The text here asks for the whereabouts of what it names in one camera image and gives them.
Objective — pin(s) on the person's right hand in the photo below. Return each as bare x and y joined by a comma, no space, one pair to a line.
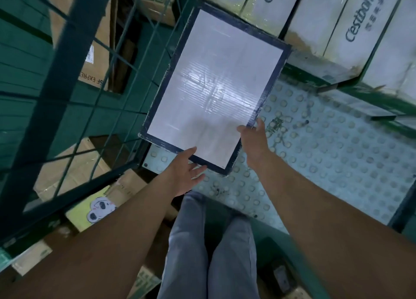
255,146

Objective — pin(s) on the person's left hand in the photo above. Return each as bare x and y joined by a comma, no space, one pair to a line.
180,175

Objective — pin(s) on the person's right thumb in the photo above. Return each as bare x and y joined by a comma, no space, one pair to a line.
243,130

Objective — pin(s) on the person's left thumb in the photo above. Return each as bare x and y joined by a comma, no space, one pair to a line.
189,154

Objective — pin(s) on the white panel with dark frame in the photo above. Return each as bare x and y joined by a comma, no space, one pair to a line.
214,91

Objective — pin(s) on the person's left forearm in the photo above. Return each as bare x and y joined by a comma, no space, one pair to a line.
97,243

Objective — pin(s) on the person's right forearm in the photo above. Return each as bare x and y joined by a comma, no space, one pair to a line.
325,230

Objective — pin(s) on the small brown cardboard box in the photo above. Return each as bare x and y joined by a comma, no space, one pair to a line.
130,185

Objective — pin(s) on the person's grey trouser left leg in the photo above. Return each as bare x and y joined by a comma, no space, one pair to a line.
185,243

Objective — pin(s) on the person's grey trouser leg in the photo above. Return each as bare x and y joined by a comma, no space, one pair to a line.
185,243
232,259

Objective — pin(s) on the pale studded platform plate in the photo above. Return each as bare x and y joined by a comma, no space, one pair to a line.
331,152

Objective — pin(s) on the yellow box with cartoon face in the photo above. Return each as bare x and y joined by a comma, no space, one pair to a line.
94,208

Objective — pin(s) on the person's grey trouser right leg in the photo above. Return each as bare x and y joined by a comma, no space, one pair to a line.
232,259

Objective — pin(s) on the plain brown cardboard box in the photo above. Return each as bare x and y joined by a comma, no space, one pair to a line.
71,172

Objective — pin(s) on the green cart base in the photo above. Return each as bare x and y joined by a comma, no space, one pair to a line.
286,253

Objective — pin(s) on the cardboard box with green pattern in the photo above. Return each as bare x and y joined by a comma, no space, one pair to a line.
144,282

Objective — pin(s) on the tall brown cardboard box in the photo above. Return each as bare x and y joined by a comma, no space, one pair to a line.
97,42

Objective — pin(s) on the brown box with green print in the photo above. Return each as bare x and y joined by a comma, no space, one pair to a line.
156,0

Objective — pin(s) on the pale cardboard box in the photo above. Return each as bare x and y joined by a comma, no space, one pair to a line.
31,258

